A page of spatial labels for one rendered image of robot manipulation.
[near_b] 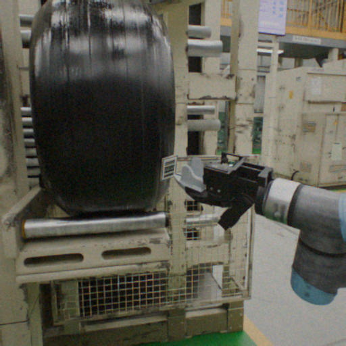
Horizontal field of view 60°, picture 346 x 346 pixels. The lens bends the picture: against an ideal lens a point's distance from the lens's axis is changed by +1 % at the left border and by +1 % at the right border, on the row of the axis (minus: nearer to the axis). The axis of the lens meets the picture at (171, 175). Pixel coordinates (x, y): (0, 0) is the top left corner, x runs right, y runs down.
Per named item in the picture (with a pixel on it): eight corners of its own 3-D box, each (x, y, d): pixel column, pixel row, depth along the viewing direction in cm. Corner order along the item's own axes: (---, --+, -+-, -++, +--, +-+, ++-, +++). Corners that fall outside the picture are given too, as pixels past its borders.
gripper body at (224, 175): (219, 149, 59) (280, 163, 53) (220, 185, 64) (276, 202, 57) (199, 167, 54) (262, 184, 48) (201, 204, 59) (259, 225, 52)
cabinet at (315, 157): (317, 192, 468) (326, 111, 444) (290, 184, 522) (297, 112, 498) (359, 188, 499) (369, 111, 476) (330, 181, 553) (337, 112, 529)
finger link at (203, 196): (193, 178, 62) (230, 188, 58) (194, 184, 63) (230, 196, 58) (180, 188, 59) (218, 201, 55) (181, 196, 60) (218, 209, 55)
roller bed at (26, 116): (11, 188, 110) (3, 105, 104) (22, 180, 124) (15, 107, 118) (67, 186, 114) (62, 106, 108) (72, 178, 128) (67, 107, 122)
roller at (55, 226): (17, 235, 67) (19, 216, 69) (23, 241, 71) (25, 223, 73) (169, 224, 74) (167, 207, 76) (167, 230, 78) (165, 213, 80)
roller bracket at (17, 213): (3, 261, 65) (-2, 218, 63) (42, 207, 103) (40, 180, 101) (20, 259, 65) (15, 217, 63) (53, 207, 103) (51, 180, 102)
